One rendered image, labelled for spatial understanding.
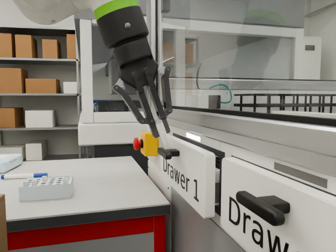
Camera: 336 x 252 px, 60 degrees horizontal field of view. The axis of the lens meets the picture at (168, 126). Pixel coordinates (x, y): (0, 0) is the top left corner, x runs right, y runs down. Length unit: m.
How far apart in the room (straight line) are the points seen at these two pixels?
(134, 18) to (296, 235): 0.45
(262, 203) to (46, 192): 0.61
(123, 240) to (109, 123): 0.73
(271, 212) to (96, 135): 1.15
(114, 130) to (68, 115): 3.44
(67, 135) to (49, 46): 1.37
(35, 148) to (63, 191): 3.71
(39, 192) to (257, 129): 0.59
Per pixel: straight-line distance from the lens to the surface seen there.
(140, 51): 0.58
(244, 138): 0.43
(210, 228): 0.58
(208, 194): 0.49
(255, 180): 0.38
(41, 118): 4.40
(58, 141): 4.87
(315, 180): 0.33
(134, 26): 0.58
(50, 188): 0.82
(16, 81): 4.51
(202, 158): 0.49
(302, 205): 0.32
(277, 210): 0.30
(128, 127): 1.39
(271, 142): 0.38
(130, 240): 0.77
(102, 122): 1.38
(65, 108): 4.80
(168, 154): 0.57
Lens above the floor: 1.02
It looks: 5 degrees down
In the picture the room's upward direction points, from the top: straight up
